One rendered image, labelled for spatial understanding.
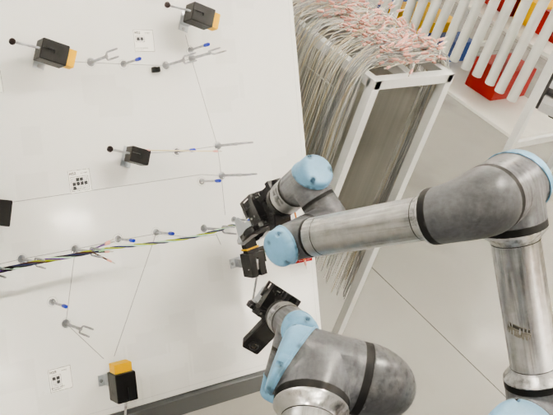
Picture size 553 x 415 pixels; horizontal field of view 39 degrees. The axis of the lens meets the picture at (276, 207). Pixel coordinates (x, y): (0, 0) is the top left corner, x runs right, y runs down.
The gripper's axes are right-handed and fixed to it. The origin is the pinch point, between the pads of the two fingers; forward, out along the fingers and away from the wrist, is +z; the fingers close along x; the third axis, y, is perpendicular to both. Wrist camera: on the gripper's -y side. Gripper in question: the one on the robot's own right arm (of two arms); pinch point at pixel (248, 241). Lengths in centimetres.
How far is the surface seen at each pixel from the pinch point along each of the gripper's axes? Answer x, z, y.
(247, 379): 3.7, 20.5, -28.2
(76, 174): 34.9, -3.6, 24.5
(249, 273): 1.9, 2.2, -6.9
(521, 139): -247, 105, 33
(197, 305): 13.0, 11.6, -8.2
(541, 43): -238, 62, 65
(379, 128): -86, 32, 31
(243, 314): 0.9, 14.2, -13.7
